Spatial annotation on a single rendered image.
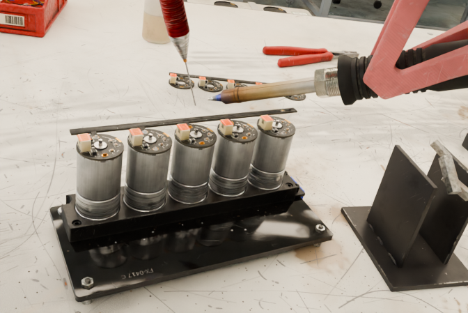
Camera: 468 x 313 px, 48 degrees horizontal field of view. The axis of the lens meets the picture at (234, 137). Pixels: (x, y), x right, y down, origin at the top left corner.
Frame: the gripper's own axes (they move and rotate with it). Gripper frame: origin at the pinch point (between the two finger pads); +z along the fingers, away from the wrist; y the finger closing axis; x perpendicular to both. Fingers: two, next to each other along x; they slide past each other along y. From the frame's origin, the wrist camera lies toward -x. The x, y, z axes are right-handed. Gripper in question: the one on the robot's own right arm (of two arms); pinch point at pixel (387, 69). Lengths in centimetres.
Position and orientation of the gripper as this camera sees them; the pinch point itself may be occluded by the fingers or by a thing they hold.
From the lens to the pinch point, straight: 26.3
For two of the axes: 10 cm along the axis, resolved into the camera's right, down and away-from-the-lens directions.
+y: -3.0, 4.5, -8.4
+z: -5.9, 6.1, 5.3
